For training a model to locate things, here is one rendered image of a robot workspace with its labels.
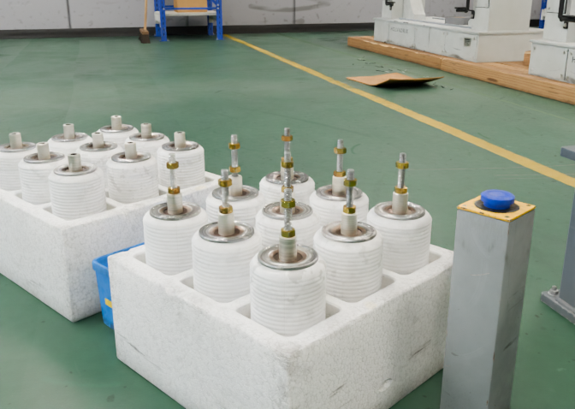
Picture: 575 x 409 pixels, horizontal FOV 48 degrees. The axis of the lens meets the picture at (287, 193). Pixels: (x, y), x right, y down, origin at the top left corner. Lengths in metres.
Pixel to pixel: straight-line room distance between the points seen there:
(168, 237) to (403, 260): 0.34
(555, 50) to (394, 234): 2.79
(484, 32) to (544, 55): 0.65
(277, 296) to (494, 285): 0.26
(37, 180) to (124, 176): 0.16
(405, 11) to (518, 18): 1.36
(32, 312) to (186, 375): 0.44
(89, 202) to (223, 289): 0.41
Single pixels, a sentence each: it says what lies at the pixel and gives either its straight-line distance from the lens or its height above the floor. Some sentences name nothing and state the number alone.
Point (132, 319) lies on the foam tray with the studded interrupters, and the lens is 1.02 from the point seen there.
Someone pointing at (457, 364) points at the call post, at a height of 0.10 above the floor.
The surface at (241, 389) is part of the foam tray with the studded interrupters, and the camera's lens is 0.84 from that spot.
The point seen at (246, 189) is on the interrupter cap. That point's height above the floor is 0.25.
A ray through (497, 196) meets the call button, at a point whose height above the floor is 0.33.
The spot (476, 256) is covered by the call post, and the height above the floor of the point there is 0.26.
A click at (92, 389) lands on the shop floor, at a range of 1.05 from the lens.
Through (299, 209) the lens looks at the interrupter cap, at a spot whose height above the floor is 0.25.
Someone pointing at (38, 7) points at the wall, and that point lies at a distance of 7.21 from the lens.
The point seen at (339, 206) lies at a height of 0.25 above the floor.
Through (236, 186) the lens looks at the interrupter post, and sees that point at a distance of 1.03.
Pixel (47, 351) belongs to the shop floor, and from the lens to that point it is 1.16.
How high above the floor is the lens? 0.58
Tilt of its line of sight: 18 degrees down
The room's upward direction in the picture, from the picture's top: straight up
